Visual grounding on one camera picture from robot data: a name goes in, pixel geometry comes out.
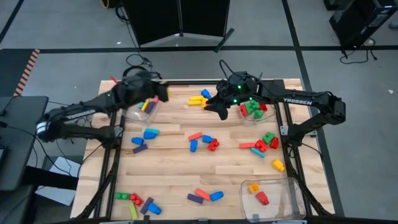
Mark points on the black aluminium table frame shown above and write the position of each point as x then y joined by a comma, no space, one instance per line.
278,83

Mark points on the black divider foot bar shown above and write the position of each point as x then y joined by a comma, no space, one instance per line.
224,40

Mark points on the purple long bar block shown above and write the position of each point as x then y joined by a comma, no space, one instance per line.
150,107
145,205
195,198
140,149

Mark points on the yellow long bar block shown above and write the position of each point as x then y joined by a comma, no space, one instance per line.
194,102
196,98
168,92
145,105

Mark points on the black side desk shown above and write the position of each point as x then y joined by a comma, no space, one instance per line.
18,140

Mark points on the clear plastic bin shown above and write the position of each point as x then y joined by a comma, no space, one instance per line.
136,116
270,119
280,211

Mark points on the yellow toy block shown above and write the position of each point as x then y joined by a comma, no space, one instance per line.
204,102
254,188
279,165

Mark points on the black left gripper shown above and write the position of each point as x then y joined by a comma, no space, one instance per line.
136,90

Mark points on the blue toy block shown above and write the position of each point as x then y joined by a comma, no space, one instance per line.
216,196
154,208
193,146
137,141
205,93
207,139
149,135

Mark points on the red toy block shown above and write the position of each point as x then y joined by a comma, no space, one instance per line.
136,199
262,198
243,110
260,145
263,107
274,142
213,145

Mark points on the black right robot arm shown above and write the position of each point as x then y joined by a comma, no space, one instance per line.
311,101

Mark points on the black room divider panel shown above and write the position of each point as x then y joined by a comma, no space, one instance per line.
152,18
205,15

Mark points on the black mat with striped edge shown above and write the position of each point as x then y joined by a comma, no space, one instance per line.
12,71

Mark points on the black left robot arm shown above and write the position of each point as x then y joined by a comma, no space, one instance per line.
81,113

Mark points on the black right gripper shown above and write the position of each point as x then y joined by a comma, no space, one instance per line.
237,88

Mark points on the lime long bar block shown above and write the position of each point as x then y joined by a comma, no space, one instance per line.
133,211

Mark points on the black equipment cabinet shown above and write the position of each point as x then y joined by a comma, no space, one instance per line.
357,21

